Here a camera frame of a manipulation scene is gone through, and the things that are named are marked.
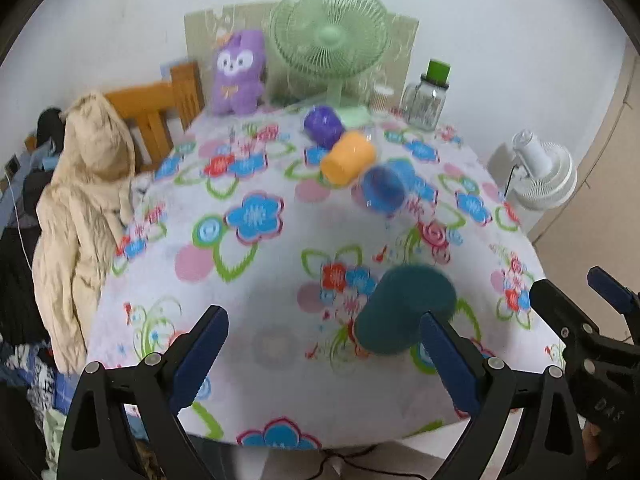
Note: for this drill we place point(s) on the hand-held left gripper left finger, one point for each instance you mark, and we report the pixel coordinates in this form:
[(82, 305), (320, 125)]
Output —
[(194, 366)]

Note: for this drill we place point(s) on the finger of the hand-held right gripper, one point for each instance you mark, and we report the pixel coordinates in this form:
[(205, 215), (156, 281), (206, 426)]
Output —
[(552, 305), (611, 287)]

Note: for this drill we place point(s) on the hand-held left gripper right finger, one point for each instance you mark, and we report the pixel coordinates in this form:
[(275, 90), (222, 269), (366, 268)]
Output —
[(451, 371)]

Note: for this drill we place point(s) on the teal cup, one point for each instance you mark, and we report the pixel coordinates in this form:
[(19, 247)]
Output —
[(402, 310)]

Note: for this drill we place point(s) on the blue cup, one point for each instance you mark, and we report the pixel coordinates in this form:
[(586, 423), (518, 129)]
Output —
[(384, 187)]

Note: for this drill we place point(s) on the orange cup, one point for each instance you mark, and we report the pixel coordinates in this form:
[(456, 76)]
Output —
[(347, 159)]

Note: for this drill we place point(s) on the purple cup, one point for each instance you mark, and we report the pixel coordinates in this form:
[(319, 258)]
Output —
[(324, 126)]

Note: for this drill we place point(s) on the white fan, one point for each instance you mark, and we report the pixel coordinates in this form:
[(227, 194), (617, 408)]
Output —
[(545, 175)]

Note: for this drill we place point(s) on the pile of patterned clothes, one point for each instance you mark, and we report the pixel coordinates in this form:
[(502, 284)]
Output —
[(30, 385)]

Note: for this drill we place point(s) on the floral tablecloth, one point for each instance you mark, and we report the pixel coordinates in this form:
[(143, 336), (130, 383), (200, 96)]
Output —
[(300, 220)]

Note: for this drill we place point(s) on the beige jacket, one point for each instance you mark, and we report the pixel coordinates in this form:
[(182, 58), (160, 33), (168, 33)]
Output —
[(80, 200)]

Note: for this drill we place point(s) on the glass jar with green lid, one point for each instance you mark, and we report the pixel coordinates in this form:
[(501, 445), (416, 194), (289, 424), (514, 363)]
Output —
[(425, 102)]

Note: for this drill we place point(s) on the wooden chair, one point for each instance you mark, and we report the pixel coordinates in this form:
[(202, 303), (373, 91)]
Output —
[(150, 105)]

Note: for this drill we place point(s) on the small clear swab container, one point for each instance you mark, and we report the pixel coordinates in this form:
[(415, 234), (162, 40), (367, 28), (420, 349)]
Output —
[(382, 99)]

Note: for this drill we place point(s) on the black garment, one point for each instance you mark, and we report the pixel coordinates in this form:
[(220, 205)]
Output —
[(50, 127)]

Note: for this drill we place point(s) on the purple plush toy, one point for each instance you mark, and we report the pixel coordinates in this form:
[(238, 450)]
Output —
[(235, 85)]

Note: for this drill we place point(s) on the green desk fan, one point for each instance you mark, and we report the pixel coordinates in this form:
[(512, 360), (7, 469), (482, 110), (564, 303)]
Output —
[(327, 35)]

